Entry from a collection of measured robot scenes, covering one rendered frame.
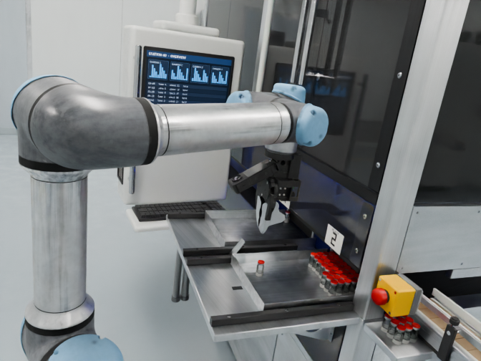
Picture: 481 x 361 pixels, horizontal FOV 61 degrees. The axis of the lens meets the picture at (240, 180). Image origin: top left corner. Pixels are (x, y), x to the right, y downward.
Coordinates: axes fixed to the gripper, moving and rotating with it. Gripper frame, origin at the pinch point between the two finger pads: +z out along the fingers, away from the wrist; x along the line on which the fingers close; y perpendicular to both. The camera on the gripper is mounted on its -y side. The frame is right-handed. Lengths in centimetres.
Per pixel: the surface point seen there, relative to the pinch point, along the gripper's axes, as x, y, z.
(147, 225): 65, -18, 29
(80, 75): 544, -56, 20
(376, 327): -15.3, 29.6, 21.6
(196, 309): 117, 21, 110
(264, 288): 5.5, 6.8, 21.4
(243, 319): -8.1, -4.6, 20.2
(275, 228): 43, 27, 21
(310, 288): 3.6, 20.5, 21.4
